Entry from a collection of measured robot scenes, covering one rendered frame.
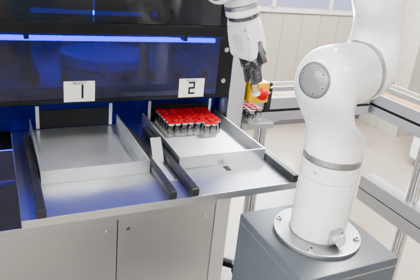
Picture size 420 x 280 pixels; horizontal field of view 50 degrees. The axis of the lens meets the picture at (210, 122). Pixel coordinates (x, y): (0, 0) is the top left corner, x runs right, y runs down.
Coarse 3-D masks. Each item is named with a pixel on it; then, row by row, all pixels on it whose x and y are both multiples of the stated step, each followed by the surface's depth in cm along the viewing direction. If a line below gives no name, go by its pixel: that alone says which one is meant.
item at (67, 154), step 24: (120, 120) 137; (48, 144) 124; (72, 144) 125; (96, 144) 127; (120, 144) 128; (48, 168) 111; (72, 168) 105; (96, 168) 108; (120, 168) 111; (144, 168) 113
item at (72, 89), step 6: (66, 84) 124; (72, 84) 124; (78, 84) 125; (84, 84) 126; (90, 84) 126; (66, 90) 124; (72, 90) 125; (78, 90) 126; (84, 90) 126; (90, 90) 127; (66, 96) 125; (72, 96) 126; (78, 96) 126; (84, 96) 127; (90, 96) 128
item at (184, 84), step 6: (198, 78) 140; (204, 78) 141; (180, 84) 138; (186, 84) 139; (192, 84) 140; (198, 84) 141; (180, 90) 139; (186, 90) 140; (192, 90) 141; (198, 90) 141; (180, 96) 140; (186, 96) 140; (192, 96) 141; (198, 96) 142
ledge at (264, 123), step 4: (260, 120) 160; (264, 120) 161; (268, 120) 161; (244, 124) 154; (248, 124) 155; (252, 124) 155; (256, 124) 156; (260, 124) 157; (264, 124) 157; (268, 124) 158; (272, 124) 159; (240, 128) 155; (244, 128) 154; (248, 128) 155; (252, 128) 156; (256, 128) 157; (260, 128) 157; (264, 128) 158
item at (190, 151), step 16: (224, 128) 149; (176, 144) 132; (192, 144) 133; (208, 144) 135; (224, 144) 136; (240, 144) 137; (256, 144) 131; (176, 160) 119; (192, 160) 119; (208, 160) 121; (224, 160) 123; (240, 160) 125; (256, 160) 128
